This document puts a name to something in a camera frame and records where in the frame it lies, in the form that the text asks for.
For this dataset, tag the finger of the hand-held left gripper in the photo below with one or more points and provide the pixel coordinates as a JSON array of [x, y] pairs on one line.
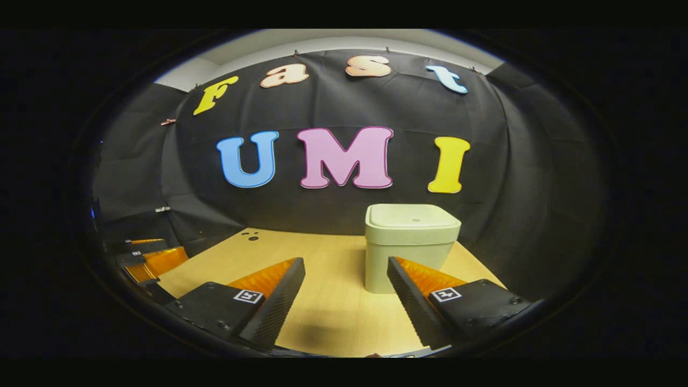
[[142, 244], [161, 260]]

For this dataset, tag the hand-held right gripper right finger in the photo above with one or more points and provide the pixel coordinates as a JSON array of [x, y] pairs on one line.
[[414, 306]]

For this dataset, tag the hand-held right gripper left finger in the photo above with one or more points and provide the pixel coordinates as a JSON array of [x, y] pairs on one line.
[[274, 312]]

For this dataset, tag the pale green desktop garbage bin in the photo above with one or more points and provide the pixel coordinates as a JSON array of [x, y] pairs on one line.
[[408, 252]]

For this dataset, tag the black backdrop cloth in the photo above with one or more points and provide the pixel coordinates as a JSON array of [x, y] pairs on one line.
[[349, 102]]

